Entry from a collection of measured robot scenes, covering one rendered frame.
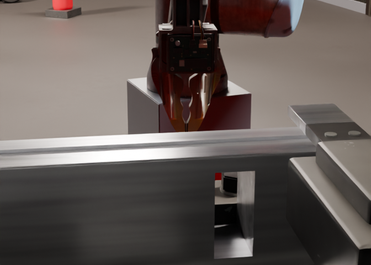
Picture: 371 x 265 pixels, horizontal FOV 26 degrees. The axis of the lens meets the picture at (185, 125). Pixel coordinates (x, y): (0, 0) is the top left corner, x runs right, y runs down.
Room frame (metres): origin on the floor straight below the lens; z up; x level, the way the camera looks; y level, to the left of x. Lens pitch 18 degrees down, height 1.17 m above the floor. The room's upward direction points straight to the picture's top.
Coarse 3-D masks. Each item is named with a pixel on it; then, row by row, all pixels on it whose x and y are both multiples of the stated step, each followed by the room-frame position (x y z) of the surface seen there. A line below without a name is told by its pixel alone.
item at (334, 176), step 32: (320, 128) 0.51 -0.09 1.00; (352, 128) 0.51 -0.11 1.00; (320, 160) 0.39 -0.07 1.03; (352, 160) 0.37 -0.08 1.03; (288, 192) 0.40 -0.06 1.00; (320, 192) 0.36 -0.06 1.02; (352, 192) 0.34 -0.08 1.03; (320, 224) 0.35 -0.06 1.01; (352, 224) 0.32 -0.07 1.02; (320, 256) 0.34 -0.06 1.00; (352, 256) 0.30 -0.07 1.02
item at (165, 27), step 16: (176, 0) 0.97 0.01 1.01; (192, 0) 0.98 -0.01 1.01; (176, 16) 0.97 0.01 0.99; (192, 16) 0.97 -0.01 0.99; (160, 32) 0.95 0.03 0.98; (176, 32) 0.95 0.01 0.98; (192, 32) 0.95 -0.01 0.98; (208, 32) 0.95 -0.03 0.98; (160, 48) 0.95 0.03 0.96; (176, 48) 0.95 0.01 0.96; (192, 48) 0.95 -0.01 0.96; (208, 48) 0.95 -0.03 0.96; (160, 64) 0.94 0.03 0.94; (176, 64) 0.95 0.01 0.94; (192, 64) 0.94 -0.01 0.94; (208, 64) 0.95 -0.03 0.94
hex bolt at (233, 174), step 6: (222, 174) 0.64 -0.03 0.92; (228, 174) 0.63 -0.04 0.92; (234, 174) 0.63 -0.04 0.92; (222, 180) 0.64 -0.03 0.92; (228, 180) 0.63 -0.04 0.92; (234, 180) 0.63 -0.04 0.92; (222, 186) 0.63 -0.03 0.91; (228, 186) 0.63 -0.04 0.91; (234, 186) 0.63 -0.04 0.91; (222, 192) 0.63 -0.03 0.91; (228, 192) 0.63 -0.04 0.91; (234, 192) 0.63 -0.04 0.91
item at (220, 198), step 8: (216, 184) 0.65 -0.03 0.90; (216, 192) 0.63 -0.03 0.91; (216, 200) 0.62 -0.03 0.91; (224, 200) 0.62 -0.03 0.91; (232, 200) 0.62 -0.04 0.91; (216, 208) 0.61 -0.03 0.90; (224, 208) 0.61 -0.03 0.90; (232, 208) 0.61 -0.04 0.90; (216, 216) 0.61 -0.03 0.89; (224, 216) 0.61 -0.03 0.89; (232, 216) 0.61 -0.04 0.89
